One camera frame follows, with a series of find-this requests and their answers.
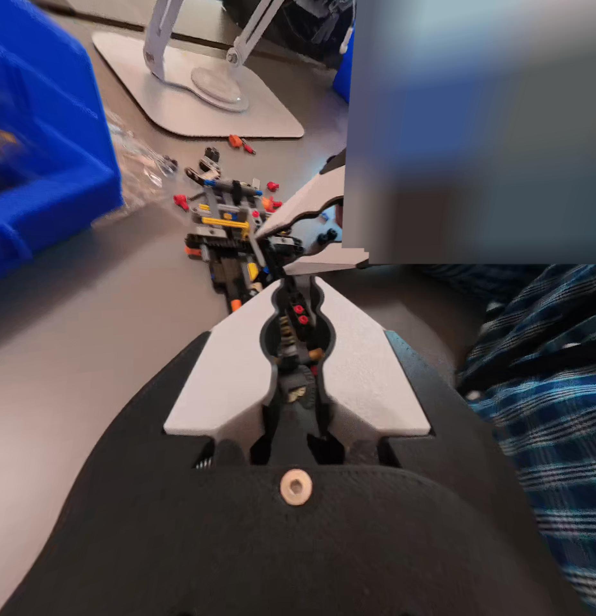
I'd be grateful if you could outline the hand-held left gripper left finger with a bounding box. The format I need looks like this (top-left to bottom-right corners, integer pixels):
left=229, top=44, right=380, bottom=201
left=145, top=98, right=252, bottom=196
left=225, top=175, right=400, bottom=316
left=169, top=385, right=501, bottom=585
left=162, top=278, right=285, bottom=458

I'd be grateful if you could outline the black body strap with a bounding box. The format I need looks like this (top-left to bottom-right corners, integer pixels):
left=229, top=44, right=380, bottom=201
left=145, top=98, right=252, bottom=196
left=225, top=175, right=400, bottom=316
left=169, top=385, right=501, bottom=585
left=456, top=337, right=596, bottom=399

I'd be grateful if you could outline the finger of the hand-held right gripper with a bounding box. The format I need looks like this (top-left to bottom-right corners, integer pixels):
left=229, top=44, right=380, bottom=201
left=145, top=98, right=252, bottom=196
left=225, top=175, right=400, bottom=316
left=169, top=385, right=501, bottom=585
left=255, top=166, right=347, bottom=237
left=283, top=241, right=371, bottom=277

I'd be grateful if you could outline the black u-shaped lego bracket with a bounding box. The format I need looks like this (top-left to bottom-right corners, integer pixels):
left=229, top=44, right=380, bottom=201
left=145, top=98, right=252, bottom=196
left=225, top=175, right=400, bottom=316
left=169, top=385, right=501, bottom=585
left=184, top=163, right=223, bottom=187

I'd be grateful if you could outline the blue plastic bin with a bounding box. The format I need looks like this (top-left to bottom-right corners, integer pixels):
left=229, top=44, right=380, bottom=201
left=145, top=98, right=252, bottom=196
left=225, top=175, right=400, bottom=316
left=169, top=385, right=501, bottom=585
left=0, top=0, right=124, bottom=282

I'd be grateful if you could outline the white tablet stand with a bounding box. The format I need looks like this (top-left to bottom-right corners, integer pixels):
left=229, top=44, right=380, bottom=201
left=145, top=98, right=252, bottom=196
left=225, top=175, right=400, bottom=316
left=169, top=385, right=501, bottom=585
left=92, top=0, right=306, bottom=140

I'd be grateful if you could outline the person's plaid clothing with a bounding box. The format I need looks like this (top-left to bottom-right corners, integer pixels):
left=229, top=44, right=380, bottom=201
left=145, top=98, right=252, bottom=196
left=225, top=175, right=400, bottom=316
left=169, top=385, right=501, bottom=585
left=418, top=264, right=596, bottom=612

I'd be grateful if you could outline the clear empty plastic bag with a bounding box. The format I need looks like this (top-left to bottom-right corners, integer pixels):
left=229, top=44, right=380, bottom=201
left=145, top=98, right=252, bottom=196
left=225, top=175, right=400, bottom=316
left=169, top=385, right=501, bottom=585
left=103, top=108, right=178, bottom=212

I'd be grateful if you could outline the lego car chassis model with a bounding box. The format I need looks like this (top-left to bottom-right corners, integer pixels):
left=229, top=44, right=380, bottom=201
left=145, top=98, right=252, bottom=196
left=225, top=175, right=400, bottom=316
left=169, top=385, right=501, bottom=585
left=183, top=175, right=337, bottom=410

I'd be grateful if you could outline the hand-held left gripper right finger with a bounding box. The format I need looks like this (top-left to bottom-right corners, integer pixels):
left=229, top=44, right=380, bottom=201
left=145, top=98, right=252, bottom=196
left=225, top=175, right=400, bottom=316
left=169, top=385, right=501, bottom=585
left=310, top=277, right=432, bottom=460

